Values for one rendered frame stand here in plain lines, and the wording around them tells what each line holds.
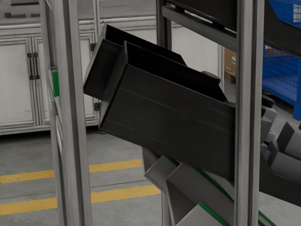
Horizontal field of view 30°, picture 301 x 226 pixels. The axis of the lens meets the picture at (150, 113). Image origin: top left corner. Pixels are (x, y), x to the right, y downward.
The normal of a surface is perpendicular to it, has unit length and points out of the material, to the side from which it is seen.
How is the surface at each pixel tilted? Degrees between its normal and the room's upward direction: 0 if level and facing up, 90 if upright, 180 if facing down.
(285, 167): 88
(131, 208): 0
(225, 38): 90
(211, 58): 90
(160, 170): 90
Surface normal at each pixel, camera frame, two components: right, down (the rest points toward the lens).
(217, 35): -0.97, 0.10
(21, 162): -0.03, -0.95
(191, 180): 0.06, 0.30
